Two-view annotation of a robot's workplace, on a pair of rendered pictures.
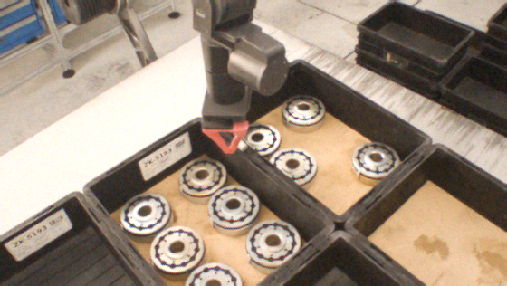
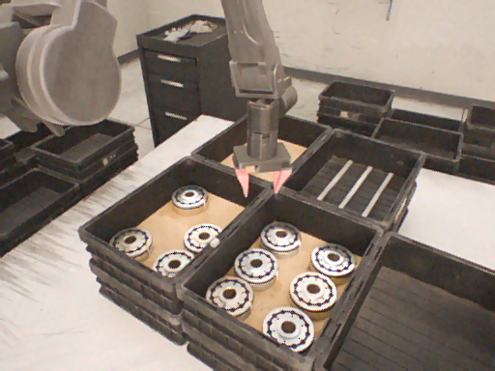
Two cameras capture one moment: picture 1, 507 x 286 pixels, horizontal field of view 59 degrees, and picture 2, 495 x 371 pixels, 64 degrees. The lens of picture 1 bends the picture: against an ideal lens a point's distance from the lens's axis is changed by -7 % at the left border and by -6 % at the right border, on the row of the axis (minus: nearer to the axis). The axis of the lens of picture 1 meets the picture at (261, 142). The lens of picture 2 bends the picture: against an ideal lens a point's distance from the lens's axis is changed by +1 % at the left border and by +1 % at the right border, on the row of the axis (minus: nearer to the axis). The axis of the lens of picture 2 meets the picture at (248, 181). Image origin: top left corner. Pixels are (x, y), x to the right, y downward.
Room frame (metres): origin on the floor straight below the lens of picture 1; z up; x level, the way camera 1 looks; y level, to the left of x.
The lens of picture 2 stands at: (0.77, 0.66, 1.55)
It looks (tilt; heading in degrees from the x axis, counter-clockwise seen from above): 36 degrees down; 253
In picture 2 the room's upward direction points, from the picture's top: straight up
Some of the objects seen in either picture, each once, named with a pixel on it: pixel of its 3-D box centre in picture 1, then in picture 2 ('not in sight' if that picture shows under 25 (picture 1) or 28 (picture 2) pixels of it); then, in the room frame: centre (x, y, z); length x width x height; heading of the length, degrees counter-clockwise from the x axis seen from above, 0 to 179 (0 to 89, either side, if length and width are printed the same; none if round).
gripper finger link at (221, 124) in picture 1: (228, 126); (270, 173); (0.54, 0.05, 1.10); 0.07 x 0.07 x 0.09; 84
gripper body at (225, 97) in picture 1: (225, 82); (262, 143); (0.56, 0.05, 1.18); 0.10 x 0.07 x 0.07; 174
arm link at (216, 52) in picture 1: (224, 50); (264, 112); (0.55, 0.04, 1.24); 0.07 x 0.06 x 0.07; 45
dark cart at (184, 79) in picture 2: not in sight; (201, 96); (0.33, -1.85, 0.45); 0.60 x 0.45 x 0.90; 45
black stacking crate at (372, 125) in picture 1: (315, 147); (183, 225); (0.71, -0.11, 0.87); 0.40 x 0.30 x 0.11; 39
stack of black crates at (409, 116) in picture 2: not in sight; (416, 149); (-0.81, -1.00, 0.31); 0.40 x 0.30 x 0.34; 135
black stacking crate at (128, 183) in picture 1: (205, 226); (285, 274); (0.52, 0.12, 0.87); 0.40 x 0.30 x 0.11; 39
